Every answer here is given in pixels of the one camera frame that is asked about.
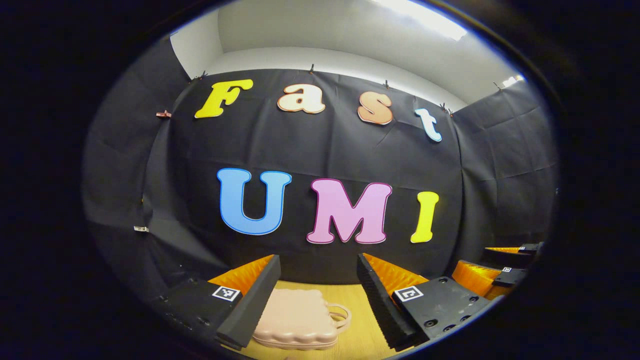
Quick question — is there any pink suitcase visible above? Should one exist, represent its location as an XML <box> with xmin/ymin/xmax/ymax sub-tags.
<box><xmin>251</xmin><ymin>288</ymin><xmax>353</xmax><ymax>351</ymax></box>

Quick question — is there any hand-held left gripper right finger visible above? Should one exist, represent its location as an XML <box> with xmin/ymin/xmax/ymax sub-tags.
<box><xmin>356</xmin><ymin>252</ymin><xmax>493</xmax><ymax>353</ymax></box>

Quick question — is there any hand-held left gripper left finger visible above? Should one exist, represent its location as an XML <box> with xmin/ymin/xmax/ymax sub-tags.
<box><xmin>161</xmin><ymin>254</ymin><xmax>282</xmax><ymax>351</ymax></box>

